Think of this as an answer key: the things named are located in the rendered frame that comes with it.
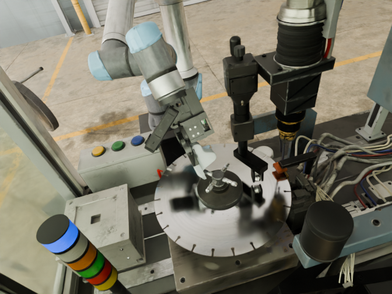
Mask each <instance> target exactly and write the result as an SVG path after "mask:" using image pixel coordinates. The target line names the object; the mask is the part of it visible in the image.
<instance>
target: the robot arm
mask: <svg viewBox="0 0 392 294"><path fill-rule="evenodd" d="M154 1H155V2H157V3H158V4H159V8H160V14H161V17H162V22H163V27H164V32H165V35H166V41H167V42H165V40H164V38H163V34H162V32H160V30H159V28H158V26H157V24H156V23H155V22H151V21H148V22H143V23H140V24H138V25H136V26H134V27H133V22H134V10H135V3H136V2H137V0H109V3H108V10H107V16H106V22H105V26H104V32H103V39H102V43H101V50H100V51H98V50H96V51H94V52H91V53H90V54H89V56H88V66H89V69H90V72H91V74H92V75H93V76H94V78H95V79H97V80H98V81H113V80H114V79H121V78H129V77H133V76H143V77H144V78H145V79H144V80H143V81H142V83H141V91H142V95H143V98H144V101H145V103H146V106H147V109H148V112H149V121H148V123H149V126H150V129H151V130H152V131H153V132H152V134H149V136H148V137H147V138H146V141H145V147H144V148H145V149H146V150H148V151H150V152H152V153H154V151H155V150H157V149H158V148H159V147H160V146H161V143H162V139H163V137H164V136H165V134H166V132H168V131H171V130H173V131H174V133H175V135H176V137H177V139H178V141H179V143H180V145H181V147H183V148H184V150H185V152H186V154H187V156H188V158H189V160H190V162H191V164H192V166H193V167H194V169H195V171H196V173H197V174H198V176H200V177H201V178H203V179H204V180H205V179H207V178H206V176H205V174H204V172H203V170H204V169H205V168H206V167H208V166H209V165H210V164H211V163H212V162H213V161H215V159H216V154H215V152H213V150H212V149H203V148H202V146H201V145H200V144H199V143H198V142H197V141H198V140H199V141H200V140H202V139H204V138H207V136H209V135H211V134H214V133H215V131H214V129H213V128H212V125H211V123H210V121H209V118H208V116H207V114H206V112H205V111H204V109H203V108H202V105H201V103H200V100H201V99H202V73H198V69H197V68H196V67H194V66H193V59H192V55H191V48H190V41H189V36H188V30H187V23H186V16H185V11H184V5H183V0H154ZM179 104H181V106H179ZM206 119H207V120H208V122H209V125H210V127H211V129H210V127H209V125H208V123H207V121H206ZM190 143H191V144H190ZM193 149H194V150H195V152H196V154H195V153H194V151H193Z"/></svg>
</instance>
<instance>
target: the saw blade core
mask: <svg viewBox="0 0 392 294"><path fill-rule="evenodd" d="M224 145H225V147H224ZM202 148H203V149H212V150H213V152H215V154H216V159H215V161H213V162H212V163H211V164H210V165H209V166H208V167H206V168H205V169H206V170H209V171H210V172H211V171H213V170H222V168H223V167H224V165H225V164H226V163H230V166H229V167H228V168H227V170H228V171H231V172H233V173H235V174H236V175H238V176H239V178H240V179H241V182H242V184H243V193H242V195H241V197H240V199H239V200H238V201H237V202H236V203H235V204H233V205H232V206H229V207H227V208H211V207H209V206H207V205H205V204H204V203H203V202H202V201H201V200H200V198H199V196H198V193H197V185H198V182H199V180H200V179H201V177H200V176H198V174H197V173H196V171H195V169H194V167H193V166H192V164H191V162H190V160H189V158H188V156H187V154H186V153H185V154H184V156H185V157H186V158H185V157H184V156H183V155H182V156H180V157H179V158H178V159H177V160H175V161H174V162H173V163H172V164H171V165H170V166H169V167H168V168H170V169H172V170H171V171H170V170H167V169H166V171H165V172H164V173H163V174H165V175H162V176H161V178H160V180H159V182H158V184H157V187H156V191H155V198H154V200H155V201H154V206H155V213H156V217H157V219H158V222H159V224H160V226H161V227H162V229H164V232H165V233H166V234H167V235H168V236H169V237H170V238H171V239H172V241H174V242H175V241H176V240H177V239H178V237H179V236H180V238H179V239H178V240H177V241H176V243H177V244H178V245H179V246H181V247H183V248H184V249H186V250H189V251H192V250H193V247H194V246H193V245H196V246H195V247H194V250H193V253H197V254H200V255H203V256H210V257H212V249H214V251H213V257H231V256H233V251H232V248H234V254H235V255H236V256H238V255H241V254H245V253H248V252H250V251H253V250H254V248H253V246H254V247H255V249H257V248H259V247H261V246H263V245H264V244H265V243H267V242H268V241H270V240H271V239H272V238H273V237H274V236H275V235H276V234H277V233H278V232H279V231H280V229H281V228H282V227H283V225H284V224H283V223H285V222H286V220H287V217H288V215H289V211H290V208H289V207H291V201H292V195H291V188H290V185H289V181H288V179H287V178H285V177H286V175H285V173H284V172H283V173H279V174H278V173H277V171H276V170H275V168H274V167H273V163H276V162H275V161H274V160H272V159H271V158H270V157H269V156H266V154H264V153H262V152H260V151H259V150H256V149H254V150H253V148H251V147H248V151H250V152H251V151H252V153H253V154H255V155H256V156H258V157H259V158H261V159H262V160H264V161H265V162H267V163H268V170H266V171H265V172H264V181H258V182H255V183H254V182H253V181H252V178H251V169H250V168H249V167H248V166H246V165H245V164H244V163H242V162H241V161H240V160H238V159H237V158H235V157H234V155H233V151H234V150H235V149H237V148H238V144H234V143H226V144H224V143H216V144H212V145H211V148H210V145H206V146H202ZM264 157H265V158H264ZM263 158H264V159H263ZM175 165H176V166H175ZM166 175H168V176H166ZM280 178H283V179H280ZM160 187H162V188H160ZM284 191H290V192H284ZM156 200H160V201H156ZM283 205H285V206H286V207H284V206H283ZM161 212H162V214H160V213H161ZM158 214H159V215H158ZM278 219H279V220H280V221H277V220H278ZM282 222H283V223H282ZM167 225H169V227H167ZM266 233H269V235H270V236H271V237H272V238H271V237H270V236H269V235H267V234H266ZM250 243H253V246H252V245H251V244H250Z"/></svg>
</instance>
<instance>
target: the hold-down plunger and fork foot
mask: <svg viewBox="0 0 392 294"><path fill-rule="evenodd" d="M241 105H244V100H243V101H241ZM233 155H234V157H235V158H237V159H238V160H240V161H241V162H242V163H244V164H245V165H246V166H248V167H249V168H250V169H251V178H252V181H253V182H254V183H255V172H256V173H258V174H259V175H260V177H261V181H264V172H265V171H266V170H268V163H267V162H265V161H264V160H262V159H261V158H259V157H258V156H256V155H255V154H253V153H251V152H250V151H249V150H248V141H244V142H238V148H237V149H235V150H234V151H233Z"/></svg>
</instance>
